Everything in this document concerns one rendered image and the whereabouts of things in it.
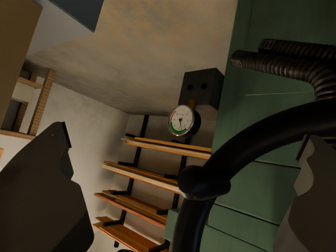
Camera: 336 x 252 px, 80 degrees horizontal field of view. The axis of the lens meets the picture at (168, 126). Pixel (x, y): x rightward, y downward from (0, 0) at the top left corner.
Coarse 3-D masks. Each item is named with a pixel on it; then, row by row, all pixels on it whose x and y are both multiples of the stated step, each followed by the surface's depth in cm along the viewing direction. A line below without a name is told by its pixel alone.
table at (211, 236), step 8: (176, 208) 45; (168, 216) 43; (176, 216) 41; (208, 216) 44; (168, 224) 42; (168, 232) 42; (208, 232) 36; (216, 232) 36; (224, 232) 35; (168, 240) 41; (208, 240) 36; (216, 240) 35; (224, 240) 34; (232, 240) 34; (240, 240) 33; (200, 248) 37; (208, 248) 36; (216, 248) 35; (224, 248) 34; (232, 248) 33; (240, 248) 32; (248, 248) 32; (256, 248) 31
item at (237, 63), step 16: (272, 48) 27; (288, 48) 25; (304, 48) 24; (320, 48) 22; (240, 64) 30; (256, 64) 28; (272, 64) 25; (288, 64) 23; (304, 64) 22; (320, 64) 21; (304, 80) 23; (320, 80) 20; (320, 96) 20
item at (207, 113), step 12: (192, 72) 44; (204, 72) 42; (216, 72) 41; (192, 84) 43; (204, 84) 41; (216, 84) 41; (180, 96) 45; (192, 96) 42; (204, 96) 40; (216, 96) 41; (204, 108) 42; (216, 108) 42
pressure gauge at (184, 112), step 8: (184, 104) 39; (192, 104) 41; (176, 112) 40; (184, 112) 39; (192, 112) 38; (168, 120) 41; (176, 120) 40; (184, 120) 39; (192, 120) 37; (200, 120) 39; (176, 128) 39; (184, 128) 38; (192, 128) 38; (184, 136) 39
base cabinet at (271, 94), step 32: (256, 0) 42; (288, 0) 38; (320, 0) 34; (256, 32) 40; (288, 32) 36; (320, 32) 33; (224, 96) 42; (256, 96) 37; (288, 96) 34; (224, 128) 40; (256, 160) 35; (288, 160) 31
